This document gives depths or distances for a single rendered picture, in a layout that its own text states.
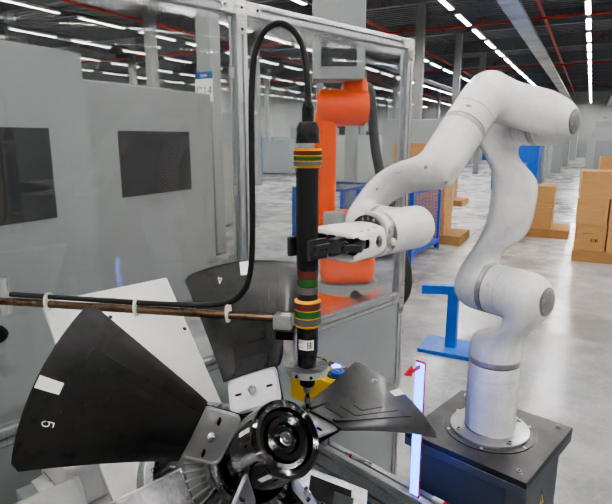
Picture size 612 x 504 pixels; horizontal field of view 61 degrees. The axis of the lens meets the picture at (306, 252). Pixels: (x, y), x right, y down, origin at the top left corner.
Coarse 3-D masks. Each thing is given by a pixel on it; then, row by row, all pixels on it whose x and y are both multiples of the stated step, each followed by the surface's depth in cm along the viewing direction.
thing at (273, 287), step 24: (264, 264) 101; (288, 264) 102; (192, 288) 99; (216, 288) 98; (240, 288) 98; (264, 288) 98; (288, 288) 98; (264, 312) 94; (216, 336) 94; (240, 336) 92; (264, 336) 91; (216, 360) 92; (240, 360) 90; (264, 360) 89
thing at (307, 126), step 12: (312, 108) 78; (312, 120) 78; (300, 132) 78; (312, 132) 78; (300, 336) 85; (312, 336) 85; (300, 348) 85; (312, 348) 85; (300, 360) 86; (312, 360) 86; (300, 384) 88; (312, 384) 87
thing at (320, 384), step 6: (330, 366) 139; (342, 366) 139; (324, 378) 132; (330, 378) 132; (336, 378) 132; (294, 384) 139; (318, 384) 133; (324, 384) 131; (294, 390) 140; (300, 390) 138; (312, 390) 135; (318, 390) 133; (294, 396) 140; (300, 396) 138; (312, 396) 135
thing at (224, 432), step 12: (216, 408) 78; (204, 420) 78; (216, 420) 79; (228, 420) 80; (240, 420) 80; (204, 432) 79; (216, 432) 79; (228, 432) 80; (192, 444) 79; (204, 444) 79; (216, 444) 80; (228, 444) 81; (192, 456) 79; (204, 456) 80; (216, 456) 81
